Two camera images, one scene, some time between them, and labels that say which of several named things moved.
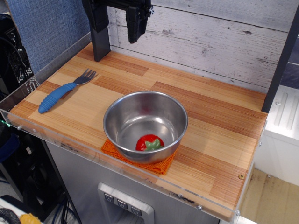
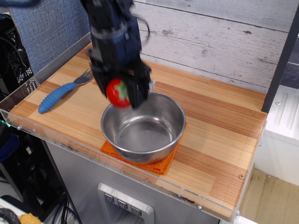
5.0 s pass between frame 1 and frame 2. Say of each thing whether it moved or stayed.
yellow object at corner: stayed
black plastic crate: stayed
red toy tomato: moved
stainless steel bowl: stayed
